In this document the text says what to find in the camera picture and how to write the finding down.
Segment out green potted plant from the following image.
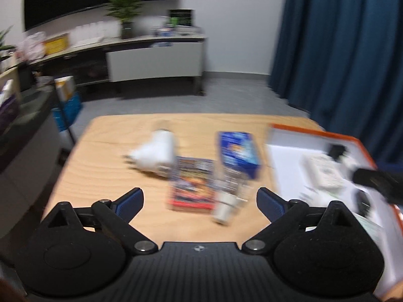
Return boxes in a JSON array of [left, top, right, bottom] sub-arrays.
[[105, 0, 144, 40]]

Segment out white travel plug adapter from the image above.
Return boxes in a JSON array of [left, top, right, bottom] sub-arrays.
[[122, 129, 177, 178]]

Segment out row of white boxes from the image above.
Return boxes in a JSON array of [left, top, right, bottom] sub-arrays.
[[69, 21, 122, 46]]

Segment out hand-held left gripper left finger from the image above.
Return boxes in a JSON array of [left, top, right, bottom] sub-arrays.
[[41, 187, 158, 255]]

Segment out dark blue curtain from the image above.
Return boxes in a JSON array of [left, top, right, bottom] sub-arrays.
[[269, 0, 403, 164]]

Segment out white yellow carton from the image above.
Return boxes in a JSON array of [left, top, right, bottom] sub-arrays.
[[54, 75, 76, 101]]

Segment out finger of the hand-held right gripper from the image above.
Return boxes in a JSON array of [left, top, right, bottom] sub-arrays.
[[351, 168, 403, 205]]

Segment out black power adapter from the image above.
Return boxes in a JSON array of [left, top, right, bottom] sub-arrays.
[[327, 143, 348, 162]]

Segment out blue cardboard box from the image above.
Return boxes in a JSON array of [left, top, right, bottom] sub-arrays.
[[217, 131, 262, 180]]

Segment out long white media cabinet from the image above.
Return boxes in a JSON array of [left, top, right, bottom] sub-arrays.
[[23, 33, 207, 96]]

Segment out dark side counter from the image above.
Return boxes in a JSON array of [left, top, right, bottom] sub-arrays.
[[0, 82, 63, 240]]

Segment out black green sign box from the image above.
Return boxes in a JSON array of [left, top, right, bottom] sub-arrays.
[[168, 9, 194, 27]]

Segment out blue storage box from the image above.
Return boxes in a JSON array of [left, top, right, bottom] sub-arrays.
[[52, 93, 84, 131]]

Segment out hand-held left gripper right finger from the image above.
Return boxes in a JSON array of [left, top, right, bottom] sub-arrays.
[[242, 187, 361, 255]]

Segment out red printed card box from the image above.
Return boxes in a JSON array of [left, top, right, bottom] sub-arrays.
[[167, 157, 218, 211]]

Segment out white plastic bag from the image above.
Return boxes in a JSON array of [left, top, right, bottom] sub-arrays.
[[17, 33, 46, 62]]

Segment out leafy plant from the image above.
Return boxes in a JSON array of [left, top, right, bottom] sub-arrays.
[[0, 27, 16, 60]]

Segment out orange white box lid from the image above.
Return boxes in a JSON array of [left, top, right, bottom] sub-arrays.
[[266, 123, 403, 299]]

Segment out white barcode box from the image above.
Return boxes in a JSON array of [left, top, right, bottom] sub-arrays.
[[304, 155, 345, 189]]

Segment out yellow box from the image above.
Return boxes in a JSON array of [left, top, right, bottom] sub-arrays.
[[44, 34, 70, 55]]

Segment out pile of small packets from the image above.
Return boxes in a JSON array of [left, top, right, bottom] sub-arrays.
[[150, 25, 202, 36]]

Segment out clear light bulb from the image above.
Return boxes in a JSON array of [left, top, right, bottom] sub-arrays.
[[212, 164, 252, 225]]

